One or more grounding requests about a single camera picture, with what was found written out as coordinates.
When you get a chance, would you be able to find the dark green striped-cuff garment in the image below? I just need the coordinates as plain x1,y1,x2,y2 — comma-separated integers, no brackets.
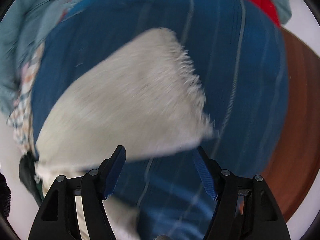
19,151,44,207

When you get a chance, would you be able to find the blue striped bed sheet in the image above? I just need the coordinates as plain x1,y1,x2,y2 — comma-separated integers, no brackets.
31,0,289,239

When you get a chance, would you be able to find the plaid checkered bed cover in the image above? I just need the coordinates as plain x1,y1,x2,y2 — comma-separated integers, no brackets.
7,42,45,155

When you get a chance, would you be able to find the cream tweed jacket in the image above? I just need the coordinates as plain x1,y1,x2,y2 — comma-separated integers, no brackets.
35,27,218,240

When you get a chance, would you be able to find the light blue rumpled duvet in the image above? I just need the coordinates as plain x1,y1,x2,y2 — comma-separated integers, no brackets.
1,0,81,116

